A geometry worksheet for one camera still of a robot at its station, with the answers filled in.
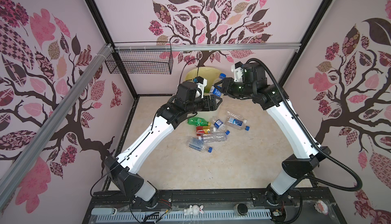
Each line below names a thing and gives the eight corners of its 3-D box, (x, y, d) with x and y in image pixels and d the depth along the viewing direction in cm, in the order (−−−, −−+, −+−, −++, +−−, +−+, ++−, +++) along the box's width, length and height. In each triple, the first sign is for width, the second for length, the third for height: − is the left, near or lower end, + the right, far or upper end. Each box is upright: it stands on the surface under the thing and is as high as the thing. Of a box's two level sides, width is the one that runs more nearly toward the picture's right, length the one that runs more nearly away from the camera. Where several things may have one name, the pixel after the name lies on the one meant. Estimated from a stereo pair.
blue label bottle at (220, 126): (224, 137, 97) (225, 134, 94) (212, 124, 104) (212, 120, 100) (230, 133, 99) (231, 130, 96) (217, 120, 106) (218, 117, 102)
